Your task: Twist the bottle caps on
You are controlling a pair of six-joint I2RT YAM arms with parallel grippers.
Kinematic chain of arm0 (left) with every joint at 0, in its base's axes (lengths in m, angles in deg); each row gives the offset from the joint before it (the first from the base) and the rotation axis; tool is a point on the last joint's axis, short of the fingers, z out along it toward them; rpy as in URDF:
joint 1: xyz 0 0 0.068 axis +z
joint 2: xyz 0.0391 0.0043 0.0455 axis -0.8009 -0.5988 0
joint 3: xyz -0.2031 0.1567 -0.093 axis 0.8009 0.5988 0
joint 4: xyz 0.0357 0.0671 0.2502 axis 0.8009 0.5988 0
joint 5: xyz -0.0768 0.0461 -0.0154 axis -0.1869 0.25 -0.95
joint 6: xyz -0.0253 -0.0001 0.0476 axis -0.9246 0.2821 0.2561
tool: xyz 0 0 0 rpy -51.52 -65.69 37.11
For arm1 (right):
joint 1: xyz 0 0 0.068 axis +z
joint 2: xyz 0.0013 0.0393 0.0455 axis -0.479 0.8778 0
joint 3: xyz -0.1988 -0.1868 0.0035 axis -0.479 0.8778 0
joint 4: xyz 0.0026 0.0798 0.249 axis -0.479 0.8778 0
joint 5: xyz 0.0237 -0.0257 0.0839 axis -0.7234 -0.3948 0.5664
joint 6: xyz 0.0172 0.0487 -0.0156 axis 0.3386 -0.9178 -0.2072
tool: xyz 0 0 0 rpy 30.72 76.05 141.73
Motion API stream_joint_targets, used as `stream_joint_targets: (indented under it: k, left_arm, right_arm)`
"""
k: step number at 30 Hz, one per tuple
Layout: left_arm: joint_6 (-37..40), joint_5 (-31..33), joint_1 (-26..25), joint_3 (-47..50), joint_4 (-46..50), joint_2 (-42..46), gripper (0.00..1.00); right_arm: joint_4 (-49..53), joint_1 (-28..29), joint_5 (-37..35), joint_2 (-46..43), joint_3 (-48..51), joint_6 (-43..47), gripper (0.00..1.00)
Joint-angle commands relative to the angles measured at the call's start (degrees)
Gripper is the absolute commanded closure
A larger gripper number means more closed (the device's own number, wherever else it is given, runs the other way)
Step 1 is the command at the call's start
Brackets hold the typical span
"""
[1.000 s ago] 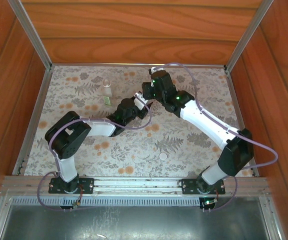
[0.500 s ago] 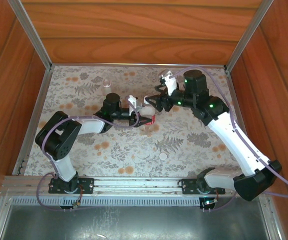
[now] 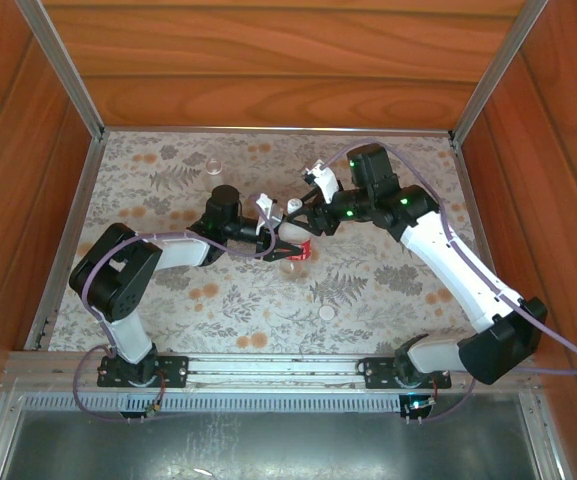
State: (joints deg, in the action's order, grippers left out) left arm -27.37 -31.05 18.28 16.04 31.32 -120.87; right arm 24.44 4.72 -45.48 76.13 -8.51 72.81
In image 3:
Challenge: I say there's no clear bottle with red label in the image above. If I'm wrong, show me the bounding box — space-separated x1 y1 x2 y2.
276 197 315 276

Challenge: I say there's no clear ribbed plastic jar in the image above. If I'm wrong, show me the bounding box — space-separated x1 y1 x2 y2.
204 157 226 188

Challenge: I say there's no floral patterned tablecloth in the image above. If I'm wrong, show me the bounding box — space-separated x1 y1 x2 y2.
31 130 515 356

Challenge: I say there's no grey metal sheet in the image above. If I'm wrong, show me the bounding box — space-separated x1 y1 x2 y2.
0 407 544 480

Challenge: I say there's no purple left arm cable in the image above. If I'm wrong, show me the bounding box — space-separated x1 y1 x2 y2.
71 192 269 426

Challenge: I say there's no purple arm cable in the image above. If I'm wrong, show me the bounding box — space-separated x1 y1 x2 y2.
325 139 577 424
71 192 269 426

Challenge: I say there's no thin aluminium edge rail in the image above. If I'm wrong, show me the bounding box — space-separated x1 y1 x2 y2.
101 125 454 138

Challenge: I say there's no aluminium table side rail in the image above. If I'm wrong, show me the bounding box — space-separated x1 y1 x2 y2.
450 139 521 354
24 135 105 351

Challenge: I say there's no wide grooved aluminium rail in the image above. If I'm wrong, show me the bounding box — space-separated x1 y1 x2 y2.
0 349 540 394

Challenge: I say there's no grey slotted cable duct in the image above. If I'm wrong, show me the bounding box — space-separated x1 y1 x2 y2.
16 392 525 415

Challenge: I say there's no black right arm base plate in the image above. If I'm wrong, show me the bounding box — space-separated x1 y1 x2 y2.
362 355 453 391

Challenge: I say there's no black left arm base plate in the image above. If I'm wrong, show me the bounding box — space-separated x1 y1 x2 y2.
96 353 190 389

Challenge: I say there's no aluminium frame post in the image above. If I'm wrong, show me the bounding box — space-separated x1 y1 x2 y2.
16 0 106 142
449 0 552 147

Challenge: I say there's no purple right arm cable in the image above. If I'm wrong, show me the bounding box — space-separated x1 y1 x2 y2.
325 139 577 424

